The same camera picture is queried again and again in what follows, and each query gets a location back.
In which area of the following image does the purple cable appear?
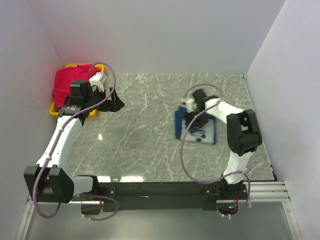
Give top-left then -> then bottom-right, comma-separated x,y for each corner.
179,84 -> 251,219
32,62 -> 120,221

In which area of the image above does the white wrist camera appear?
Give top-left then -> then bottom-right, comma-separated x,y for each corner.
89,72 -> 107,92
182,98 -> 197,113

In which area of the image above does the black base beam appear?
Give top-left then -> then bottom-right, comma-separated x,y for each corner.
82,180 -> 248,212

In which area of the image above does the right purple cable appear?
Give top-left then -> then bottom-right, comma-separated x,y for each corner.
179,84 -> 251,219

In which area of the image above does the yellow plastic bin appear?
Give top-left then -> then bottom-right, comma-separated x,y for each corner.
48,63 -> 106,119

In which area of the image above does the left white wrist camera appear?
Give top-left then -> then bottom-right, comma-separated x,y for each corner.
89,72 -> 107,92

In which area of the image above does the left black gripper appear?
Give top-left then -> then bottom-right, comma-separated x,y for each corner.
84,86 -> 125,113

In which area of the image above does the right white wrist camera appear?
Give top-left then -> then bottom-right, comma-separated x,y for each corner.
182,98 -> 197,113

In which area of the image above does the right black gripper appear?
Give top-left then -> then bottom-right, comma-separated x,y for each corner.
182,108 -> 211,134

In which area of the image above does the blue t shirt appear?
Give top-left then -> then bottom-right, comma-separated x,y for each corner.
174,106 -> 217,145

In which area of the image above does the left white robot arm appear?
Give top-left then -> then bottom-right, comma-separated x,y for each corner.
23,80 -> 125,204

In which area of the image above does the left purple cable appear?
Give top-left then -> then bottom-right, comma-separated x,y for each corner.
32,62 -> 120,221

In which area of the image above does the pink t shirt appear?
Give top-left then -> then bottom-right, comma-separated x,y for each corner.
52,63 -> 101,108

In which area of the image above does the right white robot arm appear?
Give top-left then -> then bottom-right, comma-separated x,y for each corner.
182,89 -> 263,200

